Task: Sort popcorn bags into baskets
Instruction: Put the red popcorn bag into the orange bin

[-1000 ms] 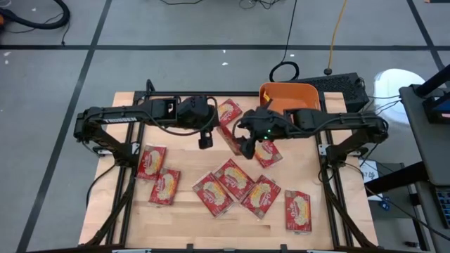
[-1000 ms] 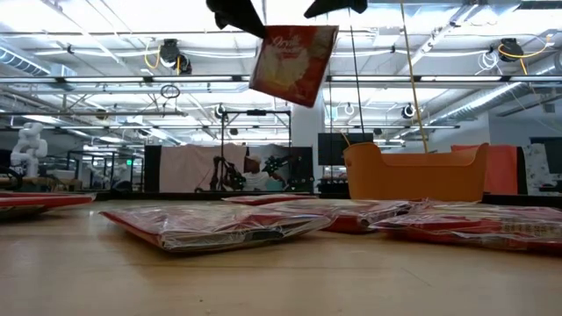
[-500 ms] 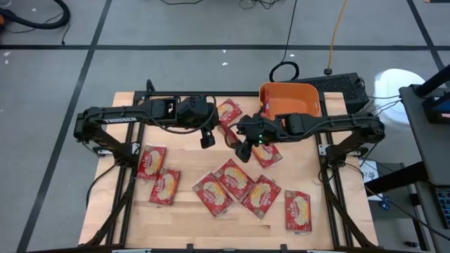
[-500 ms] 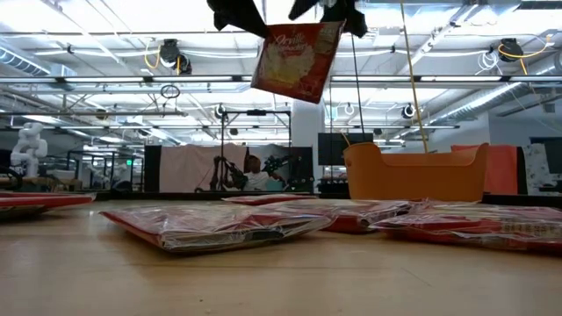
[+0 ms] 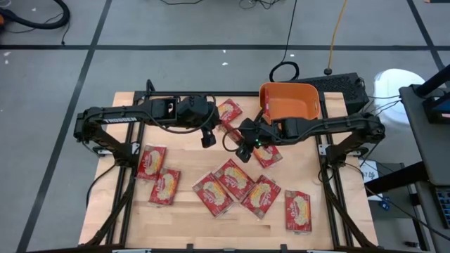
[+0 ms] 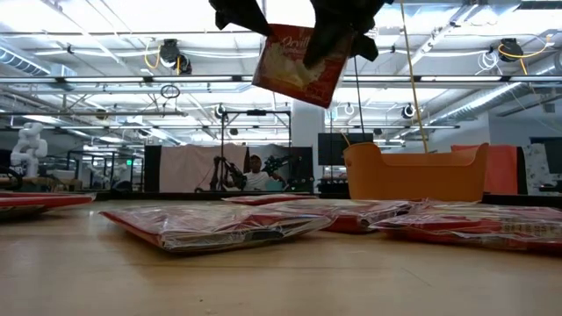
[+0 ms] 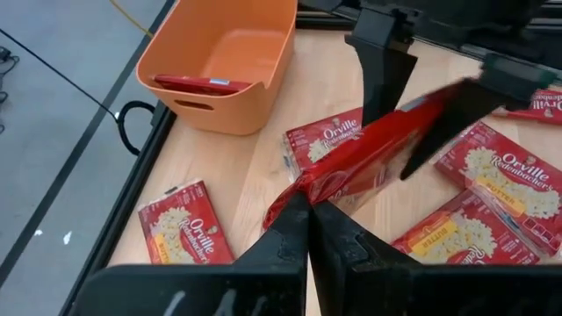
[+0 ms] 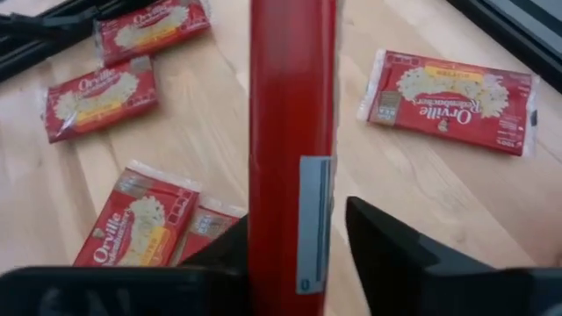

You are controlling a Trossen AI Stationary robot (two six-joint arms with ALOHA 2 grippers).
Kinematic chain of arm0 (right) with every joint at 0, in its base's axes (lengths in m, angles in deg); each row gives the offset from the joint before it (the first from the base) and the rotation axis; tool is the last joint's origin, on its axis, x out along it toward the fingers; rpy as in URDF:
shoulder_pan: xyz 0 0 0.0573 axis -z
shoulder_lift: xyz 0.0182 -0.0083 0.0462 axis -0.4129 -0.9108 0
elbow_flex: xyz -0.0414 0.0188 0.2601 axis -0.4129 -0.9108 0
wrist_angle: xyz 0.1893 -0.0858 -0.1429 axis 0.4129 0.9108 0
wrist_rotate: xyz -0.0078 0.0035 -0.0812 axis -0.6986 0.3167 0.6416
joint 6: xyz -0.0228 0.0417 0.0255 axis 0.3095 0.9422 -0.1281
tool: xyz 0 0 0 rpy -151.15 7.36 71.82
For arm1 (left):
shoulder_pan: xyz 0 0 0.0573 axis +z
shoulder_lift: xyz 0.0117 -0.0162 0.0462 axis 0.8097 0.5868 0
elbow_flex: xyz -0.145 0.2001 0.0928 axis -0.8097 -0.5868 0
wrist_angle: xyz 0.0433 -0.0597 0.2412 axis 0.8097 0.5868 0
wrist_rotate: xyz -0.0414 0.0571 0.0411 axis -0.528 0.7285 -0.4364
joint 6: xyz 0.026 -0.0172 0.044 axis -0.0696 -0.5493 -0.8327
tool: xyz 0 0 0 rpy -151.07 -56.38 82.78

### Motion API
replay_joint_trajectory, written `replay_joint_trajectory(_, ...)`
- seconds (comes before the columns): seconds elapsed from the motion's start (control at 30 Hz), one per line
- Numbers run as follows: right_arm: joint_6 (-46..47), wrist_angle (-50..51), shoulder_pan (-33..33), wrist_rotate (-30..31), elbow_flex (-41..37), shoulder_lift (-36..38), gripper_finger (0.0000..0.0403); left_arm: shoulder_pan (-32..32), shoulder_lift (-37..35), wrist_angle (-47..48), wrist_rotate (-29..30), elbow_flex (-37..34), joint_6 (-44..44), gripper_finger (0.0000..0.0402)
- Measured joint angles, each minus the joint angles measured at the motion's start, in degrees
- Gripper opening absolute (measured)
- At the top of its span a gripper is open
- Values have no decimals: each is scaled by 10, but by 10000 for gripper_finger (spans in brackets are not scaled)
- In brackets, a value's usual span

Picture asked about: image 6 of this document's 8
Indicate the white square column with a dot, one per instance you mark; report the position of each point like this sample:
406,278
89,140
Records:
307,131

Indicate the black monitor screen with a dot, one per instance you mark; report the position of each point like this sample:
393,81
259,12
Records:
554,153
331,149

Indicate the orange plastic basket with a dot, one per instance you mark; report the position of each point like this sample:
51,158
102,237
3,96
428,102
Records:
417,180

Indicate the long ceiling light rail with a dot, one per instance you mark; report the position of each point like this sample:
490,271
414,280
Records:
66,79

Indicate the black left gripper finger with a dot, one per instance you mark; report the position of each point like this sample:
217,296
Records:
257,17

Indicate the black lab robot arm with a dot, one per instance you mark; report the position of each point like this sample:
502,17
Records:
274,164
237,177

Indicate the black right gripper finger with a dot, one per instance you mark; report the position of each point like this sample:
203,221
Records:
327,41

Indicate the white floral cloth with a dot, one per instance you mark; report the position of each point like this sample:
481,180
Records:
535,169

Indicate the black metal lab frame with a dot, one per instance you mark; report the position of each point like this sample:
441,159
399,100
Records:
105,152

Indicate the black camera rig frame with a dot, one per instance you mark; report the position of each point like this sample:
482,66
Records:
257,112

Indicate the orange cloth panel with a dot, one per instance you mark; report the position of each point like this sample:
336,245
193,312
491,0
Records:
502,171

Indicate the black partition panel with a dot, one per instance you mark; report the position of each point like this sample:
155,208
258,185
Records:
152,169
303,169

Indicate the beige cloth backdrop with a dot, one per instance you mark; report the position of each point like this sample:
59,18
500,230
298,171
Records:
184,169

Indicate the silver ventilation duct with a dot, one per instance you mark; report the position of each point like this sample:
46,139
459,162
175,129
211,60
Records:
505,98
22,61

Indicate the person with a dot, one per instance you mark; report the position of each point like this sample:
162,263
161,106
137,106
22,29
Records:
257,180

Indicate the red popcorn bag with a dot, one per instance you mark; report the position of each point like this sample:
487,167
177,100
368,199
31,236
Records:
461,226
263,199
211,228
44,201
285,70
351,219

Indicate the white robot figure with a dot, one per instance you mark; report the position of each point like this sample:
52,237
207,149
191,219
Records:
28,149

